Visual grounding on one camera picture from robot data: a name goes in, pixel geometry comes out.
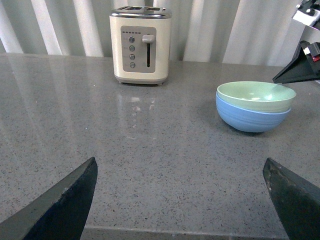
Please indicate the silver other-arm gripper body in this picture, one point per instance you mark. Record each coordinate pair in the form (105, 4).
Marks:
(308, 13)

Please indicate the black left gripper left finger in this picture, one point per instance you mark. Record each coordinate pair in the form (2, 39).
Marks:
(58, 214)

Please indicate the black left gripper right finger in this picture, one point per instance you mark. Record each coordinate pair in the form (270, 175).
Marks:
(295, 199)

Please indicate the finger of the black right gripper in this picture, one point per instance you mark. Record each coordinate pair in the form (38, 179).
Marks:
(304, 66)

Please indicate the green bowl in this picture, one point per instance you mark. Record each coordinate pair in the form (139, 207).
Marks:
(257, 96)

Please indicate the blue bowl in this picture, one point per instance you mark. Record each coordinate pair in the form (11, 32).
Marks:
(246, 120)

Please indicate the white curtain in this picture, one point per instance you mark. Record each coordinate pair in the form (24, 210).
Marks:
(250, 32)

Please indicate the cream two-slot toaster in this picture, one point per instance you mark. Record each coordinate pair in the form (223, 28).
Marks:
(140, 38)

